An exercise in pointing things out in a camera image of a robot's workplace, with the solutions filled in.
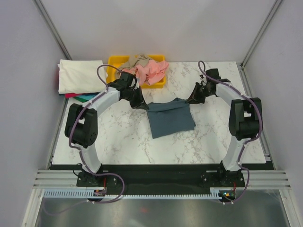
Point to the beige t-shirt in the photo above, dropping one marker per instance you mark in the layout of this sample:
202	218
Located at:
133	61

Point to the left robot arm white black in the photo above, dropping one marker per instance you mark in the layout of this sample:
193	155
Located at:
82	122

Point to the aluminium post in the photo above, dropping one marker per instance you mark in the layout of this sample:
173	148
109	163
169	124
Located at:
261	32
49	22

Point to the blue-grey t-shirt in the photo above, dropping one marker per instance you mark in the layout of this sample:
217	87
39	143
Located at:
169	118

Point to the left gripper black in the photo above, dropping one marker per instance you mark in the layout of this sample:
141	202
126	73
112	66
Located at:
139	103

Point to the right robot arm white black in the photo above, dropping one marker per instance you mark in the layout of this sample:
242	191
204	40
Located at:
245	118

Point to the folded green t-shirt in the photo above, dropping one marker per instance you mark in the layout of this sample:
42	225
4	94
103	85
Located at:
82	99

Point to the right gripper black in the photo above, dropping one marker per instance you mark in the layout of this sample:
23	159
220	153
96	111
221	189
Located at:
195	98

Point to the yellow plastic bin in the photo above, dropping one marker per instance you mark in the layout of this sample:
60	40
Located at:
118	60

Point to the folded white t-shirt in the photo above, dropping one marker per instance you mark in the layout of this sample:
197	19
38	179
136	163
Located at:
81	77

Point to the pink t-shirt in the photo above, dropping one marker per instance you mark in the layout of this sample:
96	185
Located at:
152	73

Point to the aluminium frame rail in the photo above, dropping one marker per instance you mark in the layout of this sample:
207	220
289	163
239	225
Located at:
258	180

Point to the folded light blue t-shirt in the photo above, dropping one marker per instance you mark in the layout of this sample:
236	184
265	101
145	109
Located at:
90	94

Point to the right aluminium post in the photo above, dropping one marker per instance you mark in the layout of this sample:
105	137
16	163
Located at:
261	32

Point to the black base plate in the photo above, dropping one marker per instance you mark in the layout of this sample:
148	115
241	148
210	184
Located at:
176	179

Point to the left aluminium post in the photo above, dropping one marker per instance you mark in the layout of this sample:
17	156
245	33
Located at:
49	22

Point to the folded red t-shirt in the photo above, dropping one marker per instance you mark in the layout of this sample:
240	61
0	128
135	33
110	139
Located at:
71	95

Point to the white slotted cable duct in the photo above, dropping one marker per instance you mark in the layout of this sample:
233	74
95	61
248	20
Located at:
93	194

